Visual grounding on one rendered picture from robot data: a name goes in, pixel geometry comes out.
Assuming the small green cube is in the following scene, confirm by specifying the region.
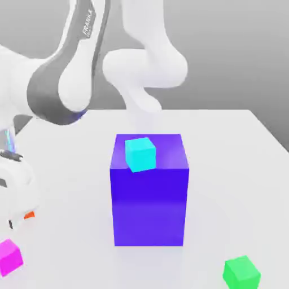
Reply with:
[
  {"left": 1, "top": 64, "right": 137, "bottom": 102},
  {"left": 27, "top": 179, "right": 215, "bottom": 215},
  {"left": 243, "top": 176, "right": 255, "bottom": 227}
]
[{"left": 222, "top": 255, "right": 262, "bottom": 289}]

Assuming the small cyan cube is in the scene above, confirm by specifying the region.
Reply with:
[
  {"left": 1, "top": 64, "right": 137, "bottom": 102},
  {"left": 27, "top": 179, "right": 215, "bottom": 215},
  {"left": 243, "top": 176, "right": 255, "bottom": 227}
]
[{"left": 124, "top": 137, "right": 157, "bottom": 173}]

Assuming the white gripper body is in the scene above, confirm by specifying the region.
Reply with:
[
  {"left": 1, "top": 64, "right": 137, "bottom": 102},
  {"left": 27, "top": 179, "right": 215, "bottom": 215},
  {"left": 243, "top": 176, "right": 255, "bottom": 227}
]
[{"left": 0, "top": 186, "right": 41, "bottom": 231}]

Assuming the small magenta cube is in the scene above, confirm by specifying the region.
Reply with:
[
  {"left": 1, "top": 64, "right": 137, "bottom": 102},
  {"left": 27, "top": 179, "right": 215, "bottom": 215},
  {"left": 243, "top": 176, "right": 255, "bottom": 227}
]
[{"left": 0, "top": 238, "right": 24, "bottom": 278}]

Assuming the large blue box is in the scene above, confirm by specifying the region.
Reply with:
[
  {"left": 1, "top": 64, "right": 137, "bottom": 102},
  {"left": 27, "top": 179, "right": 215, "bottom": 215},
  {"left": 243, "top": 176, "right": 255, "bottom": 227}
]
[{"left": 110, "top": 133, "right": 190, "bottom": 247}]

